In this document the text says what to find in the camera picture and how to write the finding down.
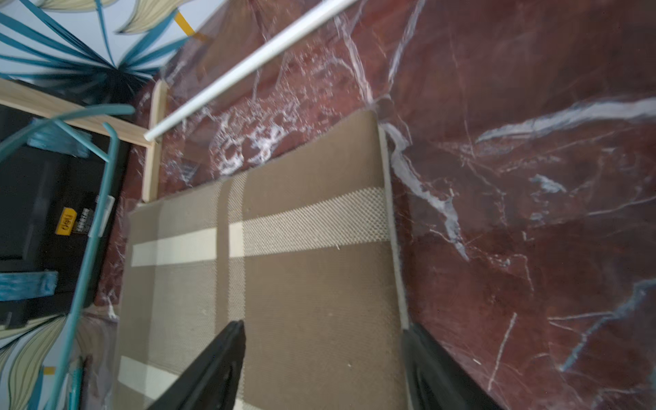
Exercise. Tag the wooden clothes rack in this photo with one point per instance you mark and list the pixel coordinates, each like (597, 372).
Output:
(92, 52)

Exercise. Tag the black yellow toolbox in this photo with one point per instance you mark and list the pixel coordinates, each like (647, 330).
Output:
(47, 204)

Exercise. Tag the teal plastic hanger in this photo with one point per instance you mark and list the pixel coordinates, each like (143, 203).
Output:
(40, 366)

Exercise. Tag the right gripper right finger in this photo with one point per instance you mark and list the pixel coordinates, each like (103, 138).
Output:
(435, 379)

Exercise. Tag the brown plaid scarf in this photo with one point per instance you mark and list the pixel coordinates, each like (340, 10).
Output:
(300, 250)

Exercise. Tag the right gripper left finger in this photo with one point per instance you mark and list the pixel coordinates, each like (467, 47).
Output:
(211, 382)

